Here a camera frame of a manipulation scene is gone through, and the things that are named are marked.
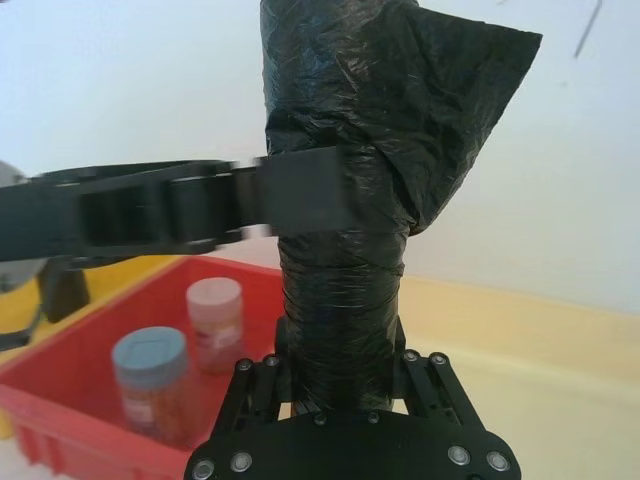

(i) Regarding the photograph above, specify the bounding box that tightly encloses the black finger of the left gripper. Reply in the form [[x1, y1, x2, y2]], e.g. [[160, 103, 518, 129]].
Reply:
[[73, 144, 360, 254]]

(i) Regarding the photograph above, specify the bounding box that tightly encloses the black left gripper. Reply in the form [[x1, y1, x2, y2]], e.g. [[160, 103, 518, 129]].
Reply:
[[0, 171, 87, 263]]

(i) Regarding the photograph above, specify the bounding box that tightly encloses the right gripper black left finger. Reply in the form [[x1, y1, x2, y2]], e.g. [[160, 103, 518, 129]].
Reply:
[[213, 318, 295, 432]]

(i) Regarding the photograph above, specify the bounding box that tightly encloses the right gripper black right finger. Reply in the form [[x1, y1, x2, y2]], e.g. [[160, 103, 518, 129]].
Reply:
[[391, 318, 489, 434]]

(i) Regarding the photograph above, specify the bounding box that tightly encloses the black plastic bag roll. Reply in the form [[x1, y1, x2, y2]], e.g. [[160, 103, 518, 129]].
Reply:
[[258, 0, 544, 412]]

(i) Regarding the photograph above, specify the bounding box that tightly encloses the jar with pale pink lid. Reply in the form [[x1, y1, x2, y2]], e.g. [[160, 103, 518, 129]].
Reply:
[[185, 278, 245, 377]]

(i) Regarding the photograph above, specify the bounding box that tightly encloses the yellow plastic bin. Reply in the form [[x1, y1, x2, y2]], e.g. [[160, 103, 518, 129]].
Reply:
[[0, 253, 187, 439]]

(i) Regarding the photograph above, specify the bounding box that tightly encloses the jar with blue lid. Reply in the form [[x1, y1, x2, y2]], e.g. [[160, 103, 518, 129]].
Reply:
[[111, 326, 194, 445]]

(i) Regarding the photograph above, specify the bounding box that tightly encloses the red plastic bin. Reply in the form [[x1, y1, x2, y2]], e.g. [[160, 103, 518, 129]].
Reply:
[[0, 256, 287, 480]]

